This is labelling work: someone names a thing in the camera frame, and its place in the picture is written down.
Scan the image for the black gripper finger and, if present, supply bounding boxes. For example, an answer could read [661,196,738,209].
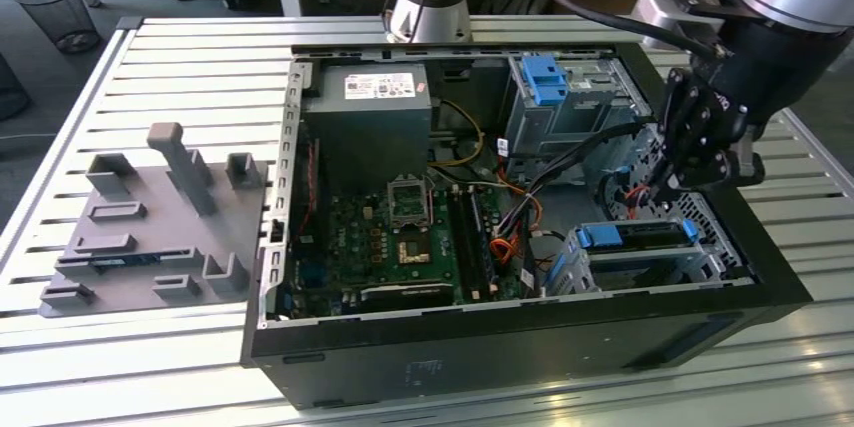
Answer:
[650,66,706,201]
[660,139,766,204]

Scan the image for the red disk wire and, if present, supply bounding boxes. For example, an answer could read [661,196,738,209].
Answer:
[620,184,660,211]

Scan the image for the black disk wire blue tag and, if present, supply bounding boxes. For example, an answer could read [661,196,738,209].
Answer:
[598,165,634,221]

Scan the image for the hard disk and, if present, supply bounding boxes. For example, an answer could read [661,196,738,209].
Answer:
[546,219,701,296]

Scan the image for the black RAM slot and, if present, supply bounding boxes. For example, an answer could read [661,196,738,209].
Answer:
[447,184,484,302]

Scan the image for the blue drive bay latch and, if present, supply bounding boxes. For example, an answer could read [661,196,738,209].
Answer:
[524,55,569,108]

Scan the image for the metal optical drive cage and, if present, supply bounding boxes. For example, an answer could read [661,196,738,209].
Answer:
[504,56,653,171]

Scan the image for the black RAM stick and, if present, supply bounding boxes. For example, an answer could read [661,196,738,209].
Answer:
[466,191,500,294]

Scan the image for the metal socket cover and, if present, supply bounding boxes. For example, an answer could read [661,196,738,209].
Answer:
[386,174,434,228]

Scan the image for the grey power supply unit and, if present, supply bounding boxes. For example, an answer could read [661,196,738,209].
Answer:
[303,62,435,183]

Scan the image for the CPU socket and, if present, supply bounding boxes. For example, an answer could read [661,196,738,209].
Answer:
[394,232,435,266]

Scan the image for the black PC case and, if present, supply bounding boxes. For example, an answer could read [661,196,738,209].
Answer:
[239,40,814,411]

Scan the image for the black graphics card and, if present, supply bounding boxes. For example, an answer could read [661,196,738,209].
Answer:
[359,280,457,311]

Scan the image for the green motherboard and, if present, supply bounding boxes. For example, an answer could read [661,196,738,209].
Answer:
[279,166,536,321]

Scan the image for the grey parts rack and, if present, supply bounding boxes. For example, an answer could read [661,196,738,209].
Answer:
[39,121,273,321]

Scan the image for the RAM stick on rack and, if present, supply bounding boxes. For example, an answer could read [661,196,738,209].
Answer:
[90,255,159,269]

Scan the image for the black mesh wastebasket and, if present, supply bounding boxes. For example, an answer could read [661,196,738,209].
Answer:
[12,0,103,54]

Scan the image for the black sleeved cable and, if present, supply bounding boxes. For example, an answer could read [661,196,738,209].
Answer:
[524,119,664,196]

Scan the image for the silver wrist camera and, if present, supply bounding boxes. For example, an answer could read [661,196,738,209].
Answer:
[630,0,726,49]

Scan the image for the multicoloured wire bundle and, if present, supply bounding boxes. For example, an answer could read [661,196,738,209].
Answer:
[497,190,546,239]

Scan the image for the yellow wire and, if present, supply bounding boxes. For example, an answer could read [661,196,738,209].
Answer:
[429,99,486,168]

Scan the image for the orange wire bundle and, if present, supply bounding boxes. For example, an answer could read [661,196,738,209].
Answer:
[490,238,530,266]

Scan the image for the thin red wire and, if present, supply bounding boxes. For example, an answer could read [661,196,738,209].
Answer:
[299,139,323,234]

